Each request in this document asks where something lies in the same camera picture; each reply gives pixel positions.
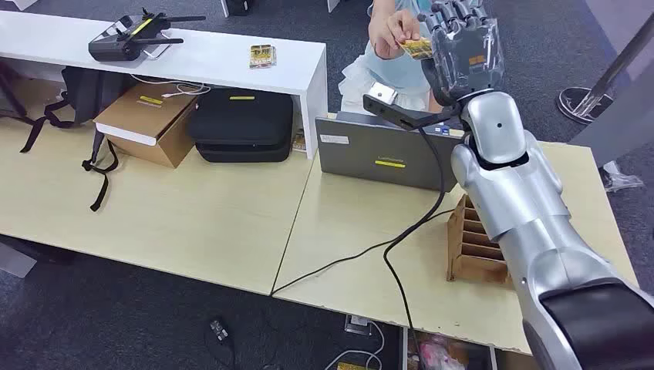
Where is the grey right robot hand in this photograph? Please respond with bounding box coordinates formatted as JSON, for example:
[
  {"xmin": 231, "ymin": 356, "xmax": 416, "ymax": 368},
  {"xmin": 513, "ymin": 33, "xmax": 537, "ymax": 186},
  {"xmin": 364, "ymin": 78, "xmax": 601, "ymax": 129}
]
[{"xmin": 417, "ymin": 0, "xmax": 507, "ymax": 108}]

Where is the person's right hand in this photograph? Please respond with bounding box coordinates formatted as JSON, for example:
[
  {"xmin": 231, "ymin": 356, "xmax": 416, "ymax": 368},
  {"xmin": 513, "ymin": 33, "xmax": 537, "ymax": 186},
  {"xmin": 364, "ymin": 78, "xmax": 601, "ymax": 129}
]
[{"xmin": 367, "ymin": 8, "xmax": 421, "ymax": 61}]

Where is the yellow patterned ID card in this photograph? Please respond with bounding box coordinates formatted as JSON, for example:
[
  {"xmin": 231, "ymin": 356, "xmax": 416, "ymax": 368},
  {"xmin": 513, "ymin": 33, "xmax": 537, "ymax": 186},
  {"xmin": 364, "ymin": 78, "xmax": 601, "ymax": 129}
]
[{"xmin": 399, "ymin": 36, "xmax": 434, "ymax": 61}]

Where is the person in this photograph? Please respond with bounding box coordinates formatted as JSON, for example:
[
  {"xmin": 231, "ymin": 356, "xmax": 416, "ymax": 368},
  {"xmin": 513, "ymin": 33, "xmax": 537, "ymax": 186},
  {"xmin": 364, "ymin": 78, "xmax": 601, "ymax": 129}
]
[{"xmin": 339, "ymin": 0, "xmax": 446, "ymax": 114}]

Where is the wooden card slot organizer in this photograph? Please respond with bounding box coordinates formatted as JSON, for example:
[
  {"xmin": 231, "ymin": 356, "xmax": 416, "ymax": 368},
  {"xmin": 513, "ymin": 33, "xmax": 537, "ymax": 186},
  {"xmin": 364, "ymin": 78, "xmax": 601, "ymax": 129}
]
[{"xmin": 447, "ymin": 193, "xmax": 512, "ymax": 285}]

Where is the silver stanchion with round base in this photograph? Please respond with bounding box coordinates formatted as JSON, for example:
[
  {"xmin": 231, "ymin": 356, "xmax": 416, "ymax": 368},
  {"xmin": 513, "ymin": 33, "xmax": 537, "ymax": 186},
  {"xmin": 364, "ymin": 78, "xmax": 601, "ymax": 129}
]
[{"xmin": 555, "ymin": 15, "xmax": 654, "ymax": 126}]

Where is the grey laptop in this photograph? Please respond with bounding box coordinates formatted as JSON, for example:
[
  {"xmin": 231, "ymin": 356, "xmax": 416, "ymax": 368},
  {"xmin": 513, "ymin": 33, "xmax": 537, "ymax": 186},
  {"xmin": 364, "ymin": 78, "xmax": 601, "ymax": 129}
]
[{"xmin": 315, "ymin": 111, "xmax": 466, "ymax": 193}]

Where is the stack of patterned cards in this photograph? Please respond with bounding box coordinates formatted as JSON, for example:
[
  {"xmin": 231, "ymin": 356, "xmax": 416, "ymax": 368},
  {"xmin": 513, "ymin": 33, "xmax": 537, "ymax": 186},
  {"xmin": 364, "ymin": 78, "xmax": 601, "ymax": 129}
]
[{"xmin": 249, "ymin": 44, "xmax": 278, "ymax": 70}]

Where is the black zip case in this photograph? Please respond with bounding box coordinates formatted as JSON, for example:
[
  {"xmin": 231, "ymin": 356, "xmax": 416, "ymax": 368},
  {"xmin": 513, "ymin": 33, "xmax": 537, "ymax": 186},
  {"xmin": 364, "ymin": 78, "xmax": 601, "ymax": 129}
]
[{"xmin": 187, "ymin": 87, "xmax": 296, "ymax": 164}]

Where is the grey partition panel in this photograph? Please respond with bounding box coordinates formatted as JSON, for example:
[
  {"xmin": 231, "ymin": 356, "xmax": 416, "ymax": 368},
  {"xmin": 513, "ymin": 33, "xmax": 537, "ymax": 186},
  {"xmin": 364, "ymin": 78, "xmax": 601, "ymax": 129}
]
[{"xmin": 568, "ymin": 61, "xmax": 654, "ymax": 170}]

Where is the white desk shelf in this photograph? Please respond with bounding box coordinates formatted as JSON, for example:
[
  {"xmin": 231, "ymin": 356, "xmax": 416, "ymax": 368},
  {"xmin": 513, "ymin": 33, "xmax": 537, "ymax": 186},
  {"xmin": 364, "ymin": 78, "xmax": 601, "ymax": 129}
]
[{"xmin": 0, "ymin": 10, "xmax": 329, "ymax": 160}]

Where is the clear plastic bag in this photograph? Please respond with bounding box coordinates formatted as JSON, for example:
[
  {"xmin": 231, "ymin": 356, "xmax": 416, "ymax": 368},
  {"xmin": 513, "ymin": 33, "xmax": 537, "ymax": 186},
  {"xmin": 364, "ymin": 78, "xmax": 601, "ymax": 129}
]
[{"xmin": 602, "ymin": 160, "xmax": 646, "ymax": 193}]

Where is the brown cardboard box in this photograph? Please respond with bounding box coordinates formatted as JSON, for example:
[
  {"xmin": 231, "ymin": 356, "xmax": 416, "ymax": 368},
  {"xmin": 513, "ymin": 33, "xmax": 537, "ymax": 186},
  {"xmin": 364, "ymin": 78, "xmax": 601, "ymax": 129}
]
[{"xmin": 93, "ymin": 81, "xmax": 199, "ymax": 170}]

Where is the black remote controller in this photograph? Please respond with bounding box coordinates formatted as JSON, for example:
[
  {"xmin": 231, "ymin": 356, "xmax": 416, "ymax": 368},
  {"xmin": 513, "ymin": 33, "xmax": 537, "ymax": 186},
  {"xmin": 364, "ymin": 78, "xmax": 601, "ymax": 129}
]
[{"xmin": 87, "ymin": 7, "xmax": 207, "ymax": 62}]

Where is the floor power strip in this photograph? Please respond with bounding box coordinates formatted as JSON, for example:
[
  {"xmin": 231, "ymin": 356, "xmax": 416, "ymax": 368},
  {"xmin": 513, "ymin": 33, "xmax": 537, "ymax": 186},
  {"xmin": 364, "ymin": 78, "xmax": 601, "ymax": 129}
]
[{"xmin": 345, "ymin": 314, "xmax": 373, "ymax": 337}]

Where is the pink plastic bag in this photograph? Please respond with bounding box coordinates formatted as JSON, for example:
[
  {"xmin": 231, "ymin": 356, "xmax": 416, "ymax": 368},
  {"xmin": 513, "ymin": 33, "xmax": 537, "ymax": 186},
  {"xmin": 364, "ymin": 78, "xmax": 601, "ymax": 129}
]
[{"xmin": 416, "ymin": 334, "xmax": 468, "ymax": 370}]

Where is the black backpack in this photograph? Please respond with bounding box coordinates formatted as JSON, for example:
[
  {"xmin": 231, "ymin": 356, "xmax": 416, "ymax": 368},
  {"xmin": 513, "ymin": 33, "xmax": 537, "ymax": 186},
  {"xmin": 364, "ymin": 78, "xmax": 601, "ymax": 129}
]
[{"xmin": 19, "ymin": 66, "xmax": 137, "ymax": 213}]

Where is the small black adapter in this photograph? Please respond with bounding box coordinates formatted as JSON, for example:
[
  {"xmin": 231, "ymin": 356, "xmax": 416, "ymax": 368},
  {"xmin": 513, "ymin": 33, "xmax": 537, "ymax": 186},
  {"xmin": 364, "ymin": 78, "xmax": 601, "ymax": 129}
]
[{"xmin": 209, "ymin": 318, "xmax": 231, "ymax": 342}]

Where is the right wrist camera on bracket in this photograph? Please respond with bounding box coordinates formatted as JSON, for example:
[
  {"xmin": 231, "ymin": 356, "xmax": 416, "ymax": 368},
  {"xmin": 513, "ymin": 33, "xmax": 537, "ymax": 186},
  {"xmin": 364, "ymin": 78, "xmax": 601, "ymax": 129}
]
[{"xmin": 362, "ymin": 81, "xmax": 464, "ymax": 132}]

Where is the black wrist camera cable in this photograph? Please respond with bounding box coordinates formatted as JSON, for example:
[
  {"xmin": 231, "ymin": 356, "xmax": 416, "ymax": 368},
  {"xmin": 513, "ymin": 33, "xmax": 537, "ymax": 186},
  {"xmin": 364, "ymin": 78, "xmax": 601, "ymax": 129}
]
[{"xmin": 383, "ymin": 126, "xmax": 447, "ymax": 370}]

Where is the white cable under shelf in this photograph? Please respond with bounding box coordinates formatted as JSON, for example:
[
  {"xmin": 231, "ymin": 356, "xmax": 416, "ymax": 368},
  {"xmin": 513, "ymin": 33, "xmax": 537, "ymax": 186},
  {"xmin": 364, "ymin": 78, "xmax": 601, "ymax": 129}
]
[{"xmin": 130, "ymin": 73, "xmax": 211, "ymax": 99}]

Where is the black laptop power cable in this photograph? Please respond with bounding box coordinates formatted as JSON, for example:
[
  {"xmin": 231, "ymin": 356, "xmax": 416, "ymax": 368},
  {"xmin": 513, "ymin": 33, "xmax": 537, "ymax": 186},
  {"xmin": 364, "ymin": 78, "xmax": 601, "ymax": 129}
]
[{"xmin": 271, "ymin": 207, "xmax": 456, "ymax": 296}]

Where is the white floor cable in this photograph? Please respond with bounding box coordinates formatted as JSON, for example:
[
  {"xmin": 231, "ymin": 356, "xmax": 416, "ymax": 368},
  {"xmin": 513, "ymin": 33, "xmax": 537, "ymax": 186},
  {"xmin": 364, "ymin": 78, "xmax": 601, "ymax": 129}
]
[{"xmin": 324, "ymin": 321, "xmax": 385, "ymax": 370}]

